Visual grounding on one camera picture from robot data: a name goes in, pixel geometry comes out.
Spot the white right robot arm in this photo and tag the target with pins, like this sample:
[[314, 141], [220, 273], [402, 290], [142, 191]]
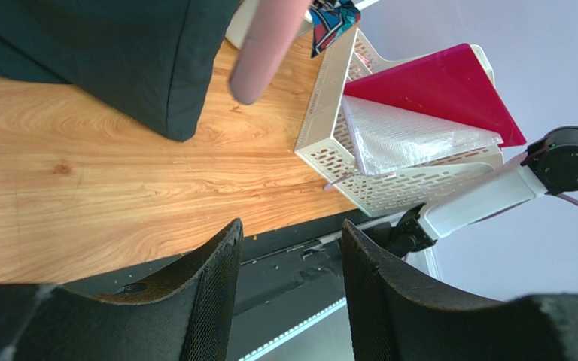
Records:
[[548, 167]]

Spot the dark grey shorts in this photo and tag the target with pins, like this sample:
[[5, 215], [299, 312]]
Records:
[[150, 60]]

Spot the white slotted cable duct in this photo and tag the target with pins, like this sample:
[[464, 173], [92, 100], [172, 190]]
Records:
[[293, 332]]

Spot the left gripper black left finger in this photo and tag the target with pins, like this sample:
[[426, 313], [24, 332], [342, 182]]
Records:
[[183, 311]]

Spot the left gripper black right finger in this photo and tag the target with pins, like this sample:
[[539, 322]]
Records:
[[397, 312]]

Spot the red plastic folder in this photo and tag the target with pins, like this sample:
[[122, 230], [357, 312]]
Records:
[[450, 84]]

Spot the clear plastic sheet folder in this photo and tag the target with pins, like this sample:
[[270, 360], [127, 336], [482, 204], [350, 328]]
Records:
[[387, 138]]

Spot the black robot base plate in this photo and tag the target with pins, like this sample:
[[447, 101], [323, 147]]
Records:
[[289, 276]]

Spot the pink clothes hanger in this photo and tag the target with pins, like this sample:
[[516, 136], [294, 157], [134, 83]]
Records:
[[269, 37]]

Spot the colourful comic print shorts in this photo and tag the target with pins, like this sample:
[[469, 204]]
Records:
[[331, 19]]

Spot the white tiered file organizer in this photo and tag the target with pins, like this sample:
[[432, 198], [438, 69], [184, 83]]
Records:
[[324, 142]]

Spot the white plastic laundry basket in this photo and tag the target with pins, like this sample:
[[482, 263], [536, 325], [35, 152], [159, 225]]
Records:
[[243, 17]]

